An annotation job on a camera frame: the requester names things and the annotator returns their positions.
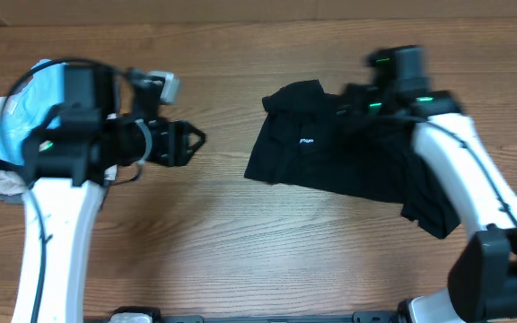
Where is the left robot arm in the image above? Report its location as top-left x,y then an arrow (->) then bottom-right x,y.
13,57 -> 206,322

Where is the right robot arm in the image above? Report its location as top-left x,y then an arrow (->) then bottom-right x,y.
353,45 -> 517,323

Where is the black t-shirt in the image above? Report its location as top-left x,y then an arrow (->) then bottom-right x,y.
244,80 -> 460,239

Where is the light blue folded shirt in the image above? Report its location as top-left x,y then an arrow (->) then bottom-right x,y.
0,65 -> 64,165

